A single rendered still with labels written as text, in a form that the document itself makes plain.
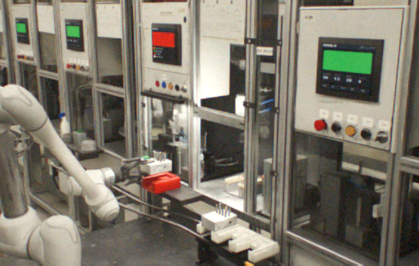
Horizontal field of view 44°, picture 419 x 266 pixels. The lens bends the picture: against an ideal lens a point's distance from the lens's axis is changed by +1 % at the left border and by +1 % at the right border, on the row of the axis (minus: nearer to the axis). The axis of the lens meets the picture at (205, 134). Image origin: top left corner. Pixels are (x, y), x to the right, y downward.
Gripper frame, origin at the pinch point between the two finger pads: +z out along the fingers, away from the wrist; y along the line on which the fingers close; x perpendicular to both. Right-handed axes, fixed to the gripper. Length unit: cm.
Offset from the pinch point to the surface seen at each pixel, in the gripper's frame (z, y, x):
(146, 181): 1.2, -8.9, 4.2
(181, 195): 9.0, -12.9, -15.1
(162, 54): 17, 54, 9
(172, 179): 10.5, -7.8, -5.5
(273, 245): 9, -16, -77
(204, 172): 31.7, -8.9, -4.5
